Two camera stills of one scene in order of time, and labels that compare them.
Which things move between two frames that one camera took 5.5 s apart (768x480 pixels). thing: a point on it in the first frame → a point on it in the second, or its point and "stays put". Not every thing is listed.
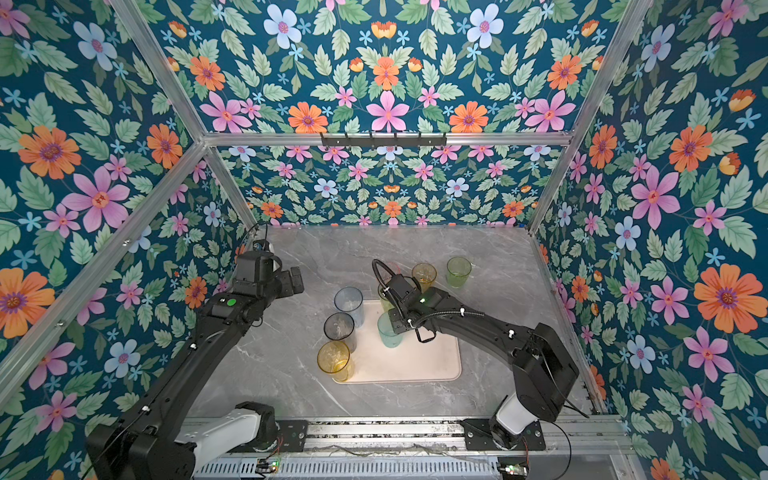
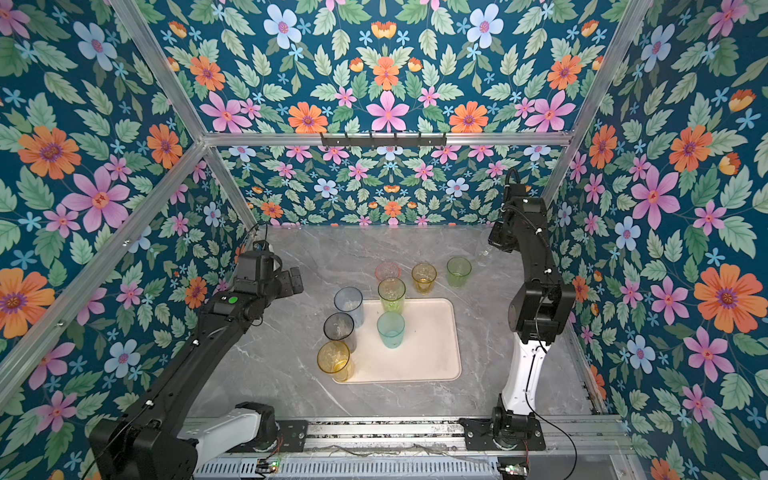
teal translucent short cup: x=388 y=336 stays put
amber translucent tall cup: x=333 y=357 stays put
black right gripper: x=397 y=327 → x=495 y=237
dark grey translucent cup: x=340 y=326 stays put
